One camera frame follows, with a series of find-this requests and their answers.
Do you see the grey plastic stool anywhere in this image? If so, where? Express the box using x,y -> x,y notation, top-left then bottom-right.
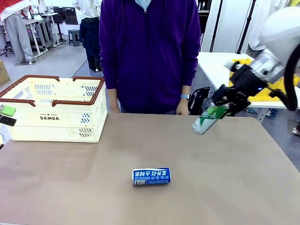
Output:
68,29 -> 83,47

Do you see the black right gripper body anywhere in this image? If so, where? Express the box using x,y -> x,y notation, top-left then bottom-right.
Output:
230,64 -> 266,97

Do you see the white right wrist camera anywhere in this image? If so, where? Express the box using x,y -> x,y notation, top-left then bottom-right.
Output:
224,60 -> 242,71

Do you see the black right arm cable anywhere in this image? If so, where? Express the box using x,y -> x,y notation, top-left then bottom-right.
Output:
269,44 -> 300,112

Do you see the yellow plastic basket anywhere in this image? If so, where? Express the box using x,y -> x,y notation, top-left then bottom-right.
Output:
228,58 -> 300,102

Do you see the person's right forearm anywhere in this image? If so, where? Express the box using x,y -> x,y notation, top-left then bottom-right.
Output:
109,88 -> 118,108

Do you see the bystander in dark trousers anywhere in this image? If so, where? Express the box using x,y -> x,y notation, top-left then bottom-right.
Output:
72,0 -> 104,72

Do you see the black monitor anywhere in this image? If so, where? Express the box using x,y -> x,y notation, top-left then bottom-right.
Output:
53,7 -> 79,25

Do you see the person's left hand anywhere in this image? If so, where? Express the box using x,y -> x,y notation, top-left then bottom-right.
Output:
175,98 -> 189,115

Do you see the black tripod pole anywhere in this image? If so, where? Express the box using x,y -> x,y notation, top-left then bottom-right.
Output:
236,0 -> 256,54
209,0 -> 224,53

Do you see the person in purple hoodie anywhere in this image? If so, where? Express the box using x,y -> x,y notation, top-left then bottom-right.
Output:
98,0 -> 202,115

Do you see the black chair behind table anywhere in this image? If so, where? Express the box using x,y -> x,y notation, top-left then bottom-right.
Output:
188,86 -> 211,115

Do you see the cream brown-rimmed shopping basket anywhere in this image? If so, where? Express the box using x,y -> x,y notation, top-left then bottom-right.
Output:
0,75 -> 108,143

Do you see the blue soda can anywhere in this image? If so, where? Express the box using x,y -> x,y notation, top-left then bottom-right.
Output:
132,167 -> 173,186

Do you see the white side table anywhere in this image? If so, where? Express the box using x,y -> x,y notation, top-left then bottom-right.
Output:
198,52 -> 300,123

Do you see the green soda can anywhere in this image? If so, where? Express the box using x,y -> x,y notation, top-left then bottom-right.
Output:
192,105 -> 232,136

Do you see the bystander in grey trousers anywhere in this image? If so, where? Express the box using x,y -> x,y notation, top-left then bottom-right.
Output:
0,0 -> 35,64

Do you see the bystander in white shirt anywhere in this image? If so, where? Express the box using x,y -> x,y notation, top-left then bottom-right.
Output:
247,0 -> 289,57

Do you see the white workshop desk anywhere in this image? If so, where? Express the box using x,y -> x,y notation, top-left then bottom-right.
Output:
23,13 -> 65,56

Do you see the brown cardboard box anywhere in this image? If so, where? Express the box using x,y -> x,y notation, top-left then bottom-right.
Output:
0,60 -> 11,86

